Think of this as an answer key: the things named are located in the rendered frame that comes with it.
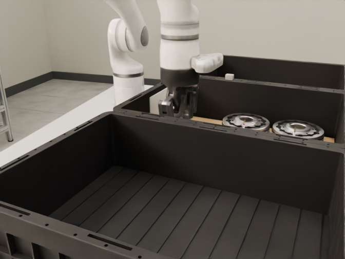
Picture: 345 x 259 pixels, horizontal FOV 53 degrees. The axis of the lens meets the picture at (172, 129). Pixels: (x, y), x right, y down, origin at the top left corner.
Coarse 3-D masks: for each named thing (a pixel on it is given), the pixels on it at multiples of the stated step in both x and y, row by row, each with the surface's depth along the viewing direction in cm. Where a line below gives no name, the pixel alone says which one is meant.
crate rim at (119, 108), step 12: (240, 84) 80; (252, 84) 79; (264, 84) 78; (144, 96) 71; (120, 108) 63; (180, 120) 57; (192, 120) 57; (252, 132) 52; (264, 132) 52; (324, 144) 48; (336, 144) 48
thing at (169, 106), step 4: (160, 100) 63; (160, 104) 62; (168, 104) 62; (172, 104) 63; (160, 108) 63; (168, 108) 62; (172, 108) 63; (160, 112) 63; (164, 112) 64; (168, 112) 63; (172, 112) 63; (172, 116) 64
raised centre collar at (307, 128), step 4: (288, 124) 72; (292, 124) 73; (296, 124) 73; (300, 124) 73; (304, 124) 72; (288, 128) 71; (292, 128) 70; (296, 128) 70; (304, 128) 70; (308, 128) 70; (296, 132) 70; (300, 132) 70; (304, 132) 70
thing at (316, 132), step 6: (282, 120) 76; (288, 120) 76; (294, 120) 76; (300, 120) 76; (276, 126) 73; (282, 126) 73; (312, 126) 74; (318, 126) 73; (276, 132) 71; (282, 132) 70; (288, 132) 70; (312, 132) 70; (318, 132) 70; (312, 138) 67; (318, 138) 68
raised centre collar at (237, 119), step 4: (240, 116) 77; (244, 116) 77; (248, 116) 77; (252, 116) 77; (236, 120) 75; (240, 120) 75; (252, 120) 76; (256, 120) 75; (244, 124) 74; (248, 124) 74; (252, 124) 74
